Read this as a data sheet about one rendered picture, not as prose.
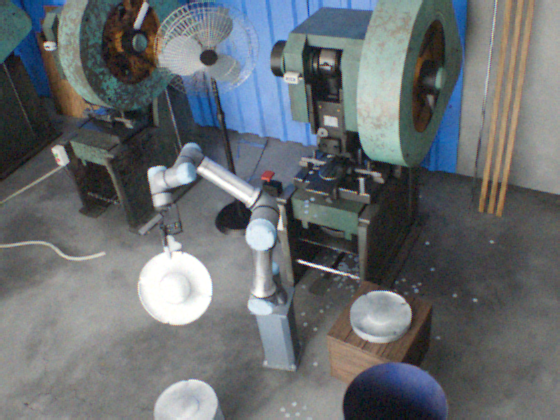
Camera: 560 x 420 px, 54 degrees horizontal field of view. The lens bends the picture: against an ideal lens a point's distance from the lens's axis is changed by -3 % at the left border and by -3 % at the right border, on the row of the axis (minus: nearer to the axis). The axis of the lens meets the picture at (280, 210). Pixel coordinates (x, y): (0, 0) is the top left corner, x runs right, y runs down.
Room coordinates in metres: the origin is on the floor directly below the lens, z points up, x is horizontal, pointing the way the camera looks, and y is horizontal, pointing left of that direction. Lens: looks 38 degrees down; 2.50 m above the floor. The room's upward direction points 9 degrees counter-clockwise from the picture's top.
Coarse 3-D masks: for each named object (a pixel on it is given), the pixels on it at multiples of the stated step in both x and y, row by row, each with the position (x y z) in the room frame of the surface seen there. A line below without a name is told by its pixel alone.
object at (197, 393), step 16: (176, 384) 1.58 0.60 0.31; (192, 384) 1.57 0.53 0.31; (160, 400) 1.51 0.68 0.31; (176, 400) 1.49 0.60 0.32; (192, 400) 1.48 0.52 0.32; (208, 400) 1.47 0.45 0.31; (160, 416) 1.42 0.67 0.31; (176, 416) 1.41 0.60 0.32; (192, 416) 1.40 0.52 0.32; (208, 416) 1.39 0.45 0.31
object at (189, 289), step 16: (160, 256) 1.65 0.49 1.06; (176, 256) 1.64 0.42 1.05; (192, 256) 1.63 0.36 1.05; (144, 272) 1.62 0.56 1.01; (160, 272) 1.61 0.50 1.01; (176, 272) 1.60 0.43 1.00; (192, 272) 1.60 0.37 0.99; (208, 272) 1.59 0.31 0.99; (144, 288) 1.58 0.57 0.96; (160, 288) 1.57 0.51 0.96; (176, 288) 1.57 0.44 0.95; (192, 288) 1.56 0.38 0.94; (208, 288) 1.56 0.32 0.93; (144, 304) 1.55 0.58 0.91; (160, 304) 1.54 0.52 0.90; (176, 304) 1.53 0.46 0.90; (192, 304) 1.53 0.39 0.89; (208, 304) 1.52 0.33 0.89; (160, 320) 1.50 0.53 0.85; (176, 320) 1.50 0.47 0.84; (192, 320) 1.49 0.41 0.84
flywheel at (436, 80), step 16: (432, 32) 2.50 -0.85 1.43; (432, 48) 2.52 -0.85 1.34; (432, 64) 2.22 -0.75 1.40; (416, 80) 2.21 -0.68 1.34; (432, 80) 2.17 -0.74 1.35; (416, 96) 2.32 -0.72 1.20; (432, 96) 2.36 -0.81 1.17; (416, 112) 2.32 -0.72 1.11; (432, 112) 2.39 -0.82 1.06; (416, 128) 2.30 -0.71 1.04
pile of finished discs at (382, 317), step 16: (368, 304) 1.82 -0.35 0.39; (384, 304) 1.80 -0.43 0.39; (400, 304) 1.79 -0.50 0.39; (352, 320) 1.74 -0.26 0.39; (368, 320) 1.72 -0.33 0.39; (384, 320) 1.70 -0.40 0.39; (400, 320) 1.69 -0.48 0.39; (368, 336) 1.64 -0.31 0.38; (384, 336) 1.62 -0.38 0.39; (400, 336) 1.62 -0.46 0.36
